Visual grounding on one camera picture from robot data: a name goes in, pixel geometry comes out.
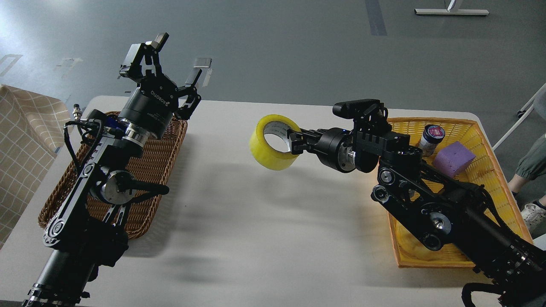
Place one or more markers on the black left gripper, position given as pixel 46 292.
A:
pixel 152 104

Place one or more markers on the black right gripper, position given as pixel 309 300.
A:
pixel 333 147

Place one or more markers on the yellow tape roll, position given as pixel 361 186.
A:
pixel 263 152

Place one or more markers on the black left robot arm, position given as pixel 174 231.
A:
pixel 88 229

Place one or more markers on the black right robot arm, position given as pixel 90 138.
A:
pixel 434 208

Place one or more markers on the small dark jar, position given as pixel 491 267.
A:
pixel 431 137

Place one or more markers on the beige checkered cloth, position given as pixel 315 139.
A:
pixel 31 128

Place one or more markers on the purple foam block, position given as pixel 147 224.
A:
pixel 453 159

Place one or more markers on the yellow plastic basket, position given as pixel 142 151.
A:
pixel 484 170

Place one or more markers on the white stand base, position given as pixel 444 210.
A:
pixel 453 8

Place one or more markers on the seated person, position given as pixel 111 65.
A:
pixel 530 167

